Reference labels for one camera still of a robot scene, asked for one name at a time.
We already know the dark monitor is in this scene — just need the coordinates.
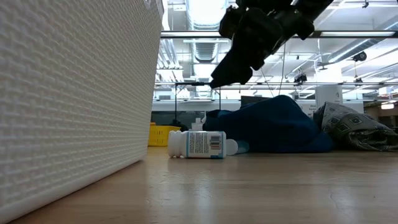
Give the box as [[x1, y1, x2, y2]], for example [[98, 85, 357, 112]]
[[240, 95, 268, 106]]

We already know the yellow plastic basket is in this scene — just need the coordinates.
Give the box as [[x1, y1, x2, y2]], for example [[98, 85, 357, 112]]
[[148, 122, 182, 147]]

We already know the small clear vial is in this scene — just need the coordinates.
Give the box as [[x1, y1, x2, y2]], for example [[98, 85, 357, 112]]
[[226, 139, 249, 156]]

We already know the overhead light bar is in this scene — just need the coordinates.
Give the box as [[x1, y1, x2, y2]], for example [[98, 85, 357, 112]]
[[160, 30, 398, 39]]

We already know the white labelled pill bottle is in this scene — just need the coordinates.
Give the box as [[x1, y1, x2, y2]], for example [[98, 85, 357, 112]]
[[167, 130, 227, 159]]

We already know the blue scrub garment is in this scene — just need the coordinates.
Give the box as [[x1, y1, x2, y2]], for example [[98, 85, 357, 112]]
[[202, 95, 335, 154]]

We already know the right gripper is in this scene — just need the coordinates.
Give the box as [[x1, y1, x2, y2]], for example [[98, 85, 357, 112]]
[[210, 5, 315, 90]]

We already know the white plastic laundry basket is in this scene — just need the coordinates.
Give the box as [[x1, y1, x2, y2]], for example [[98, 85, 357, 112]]
[[0, 0, 165, 224]]

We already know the thin hanging cable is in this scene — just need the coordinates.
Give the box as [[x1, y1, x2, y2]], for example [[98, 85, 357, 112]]
[[277, 42, 287, 98]]

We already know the silver ventilation duct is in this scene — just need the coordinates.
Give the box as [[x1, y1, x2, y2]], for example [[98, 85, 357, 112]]
[[185, 0, 229, 98]]

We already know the grey patterned cloth gown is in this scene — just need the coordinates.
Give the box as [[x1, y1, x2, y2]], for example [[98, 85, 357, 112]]
[[313, 101, 398, 152]]

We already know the white pillar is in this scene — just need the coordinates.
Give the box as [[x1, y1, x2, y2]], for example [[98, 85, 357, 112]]
[[315, 85, 344, 109]]

